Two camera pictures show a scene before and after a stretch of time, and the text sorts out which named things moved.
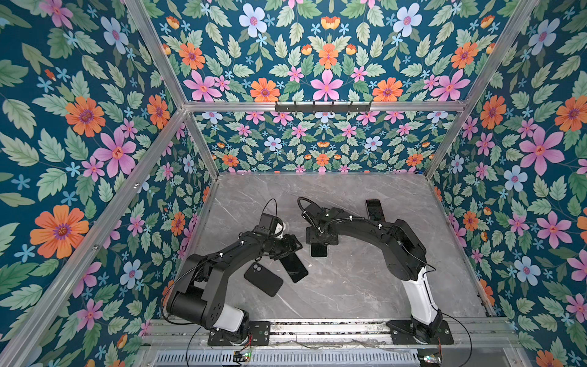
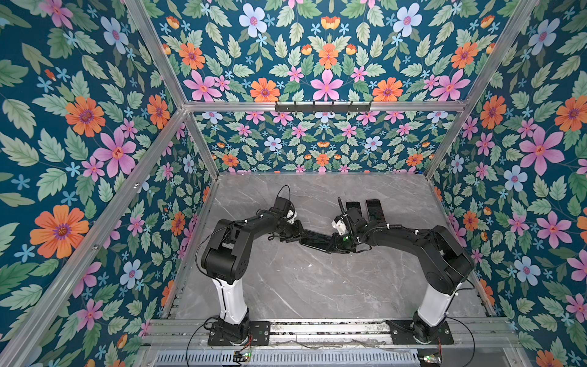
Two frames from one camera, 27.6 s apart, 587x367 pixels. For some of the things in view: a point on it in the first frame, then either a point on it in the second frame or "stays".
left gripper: x=290 y=245 -> x=298 y=227
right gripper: x=309 y=237 -> x=337 y=245
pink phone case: x=374 y=209 stays
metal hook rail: x=322 y=108 stays
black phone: x=375 y=210 stays
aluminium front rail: x=474 y=333 stays
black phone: x=319 y=250 -> x=355 y=204
